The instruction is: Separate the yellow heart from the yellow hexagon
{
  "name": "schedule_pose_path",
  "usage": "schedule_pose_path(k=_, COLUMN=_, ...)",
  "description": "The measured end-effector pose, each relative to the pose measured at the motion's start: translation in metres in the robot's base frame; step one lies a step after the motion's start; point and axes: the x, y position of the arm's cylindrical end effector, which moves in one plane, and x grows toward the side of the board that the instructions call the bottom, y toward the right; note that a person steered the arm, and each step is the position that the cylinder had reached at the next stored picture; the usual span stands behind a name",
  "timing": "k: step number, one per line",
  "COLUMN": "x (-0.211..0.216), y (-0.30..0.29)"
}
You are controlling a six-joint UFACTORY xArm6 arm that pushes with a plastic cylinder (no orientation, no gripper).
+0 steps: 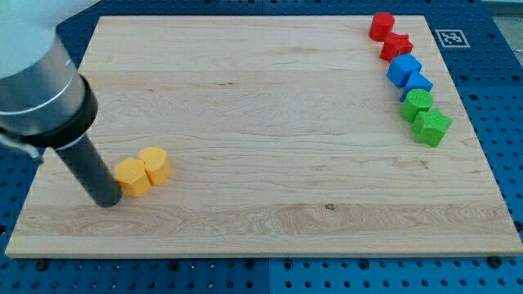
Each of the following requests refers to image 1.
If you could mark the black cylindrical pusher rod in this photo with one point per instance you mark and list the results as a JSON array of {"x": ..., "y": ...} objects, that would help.
[{"x": 83, "y": 160}]

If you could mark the yellow hexagon block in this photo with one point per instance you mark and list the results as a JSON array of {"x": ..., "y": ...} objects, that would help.
[{"x": 132, "y": 177}]

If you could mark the yellow heart block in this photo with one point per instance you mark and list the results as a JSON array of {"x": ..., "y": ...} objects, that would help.
[{"x": 157, "y": 164}]

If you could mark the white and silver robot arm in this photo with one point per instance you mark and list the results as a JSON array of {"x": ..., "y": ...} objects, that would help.
[{"x": 45, "y": 102}]

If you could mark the light wooden board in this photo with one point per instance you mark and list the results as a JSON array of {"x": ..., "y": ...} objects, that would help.
[{"x": 285, "y": 140}]

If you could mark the red cylinder block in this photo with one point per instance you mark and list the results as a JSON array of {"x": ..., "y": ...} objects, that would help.
[{"x": 381, "y": 26}]

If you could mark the blue cube block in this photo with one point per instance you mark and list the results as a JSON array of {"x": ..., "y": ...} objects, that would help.
[{"x": 401, "y": 67}]

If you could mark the red star block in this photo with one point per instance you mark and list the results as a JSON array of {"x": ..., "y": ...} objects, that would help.
[{"x": 395, "y": 45}]

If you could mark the green cylinder block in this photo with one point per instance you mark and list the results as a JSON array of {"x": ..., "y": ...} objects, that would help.
[{"x": 416, "y": 100}]

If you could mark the blue triangle block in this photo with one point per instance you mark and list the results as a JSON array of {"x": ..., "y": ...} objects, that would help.
[{"x": 416, "y": 81}]

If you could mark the green star block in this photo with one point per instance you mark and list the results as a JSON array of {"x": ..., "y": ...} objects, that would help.
[{"x": 429, "y": 127}]

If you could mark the white fiducial marker tag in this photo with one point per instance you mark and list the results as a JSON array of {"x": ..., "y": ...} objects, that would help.
[{"x": 452, "y": 38}]

